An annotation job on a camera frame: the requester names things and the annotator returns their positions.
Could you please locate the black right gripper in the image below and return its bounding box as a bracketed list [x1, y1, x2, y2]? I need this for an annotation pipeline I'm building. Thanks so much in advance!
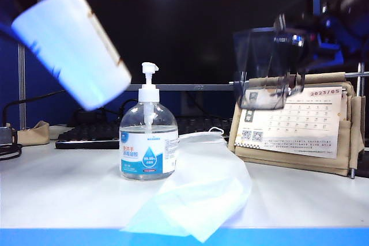
[273, 1, 369, 91]

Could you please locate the transparent plastic cup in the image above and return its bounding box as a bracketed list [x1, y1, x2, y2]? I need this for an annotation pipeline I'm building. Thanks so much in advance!
[232, 27, 311, 111]

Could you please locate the white ceramic cup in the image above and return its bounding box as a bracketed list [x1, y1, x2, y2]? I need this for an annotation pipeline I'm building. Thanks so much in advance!
[11, 0, 133, 111]

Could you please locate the white face mask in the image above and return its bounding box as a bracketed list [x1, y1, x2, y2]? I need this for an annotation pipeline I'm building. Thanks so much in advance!
[119, 126, 254, 243]

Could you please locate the clear hand sanitizer pump bottle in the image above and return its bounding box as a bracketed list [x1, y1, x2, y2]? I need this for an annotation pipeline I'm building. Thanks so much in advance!
[119, 61, 180, 181]

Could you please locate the paper desk calendar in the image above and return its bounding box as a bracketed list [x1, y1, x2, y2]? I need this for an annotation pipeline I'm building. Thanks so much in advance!
[234, 86, 344, 160]

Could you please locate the black power adapter brick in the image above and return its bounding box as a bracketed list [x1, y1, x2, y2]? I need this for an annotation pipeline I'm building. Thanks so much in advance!
[0, 126, 16, 145]

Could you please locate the beige fabric pouch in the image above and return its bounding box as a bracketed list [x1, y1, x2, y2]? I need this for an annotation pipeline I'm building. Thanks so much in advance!
[17, 120, 50, 146]

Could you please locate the beige fabric desk organizer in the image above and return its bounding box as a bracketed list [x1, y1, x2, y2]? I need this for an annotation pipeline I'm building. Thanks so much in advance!
[227, 72, 366, 177]

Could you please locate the white power strip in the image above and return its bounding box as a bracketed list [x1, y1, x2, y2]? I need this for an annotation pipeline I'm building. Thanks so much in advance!
[48, 126, 74, 143]

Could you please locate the black charger block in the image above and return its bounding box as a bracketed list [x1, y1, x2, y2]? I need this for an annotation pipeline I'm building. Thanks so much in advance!
[74, 109, 97, 126]

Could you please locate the black AOC monitor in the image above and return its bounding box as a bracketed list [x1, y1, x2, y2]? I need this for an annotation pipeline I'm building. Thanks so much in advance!
[68, 0, 315, 117]

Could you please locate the black keyboard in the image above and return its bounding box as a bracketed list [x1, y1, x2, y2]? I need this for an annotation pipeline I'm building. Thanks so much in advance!
[55, 116, 234, 150]

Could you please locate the silver partition post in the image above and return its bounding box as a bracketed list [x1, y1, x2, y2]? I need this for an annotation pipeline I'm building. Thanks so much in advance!
[17, 43, 27, 130]

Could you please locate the black adapter mains cable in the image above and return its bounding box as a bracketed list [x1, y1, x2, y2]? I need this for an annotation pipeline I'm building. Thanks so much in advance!
[2, 89, 67, 127]

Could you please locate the black adapter output cable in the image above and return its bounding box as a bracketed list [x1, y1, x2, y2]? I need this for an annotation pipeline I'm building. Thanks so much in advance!
[0, 143, 23, 161]

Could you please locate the black looped cable with plug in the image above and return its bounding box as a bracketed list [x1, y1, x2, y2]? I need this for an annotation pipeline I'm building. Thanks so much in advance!
[116, 99, 142, 123]

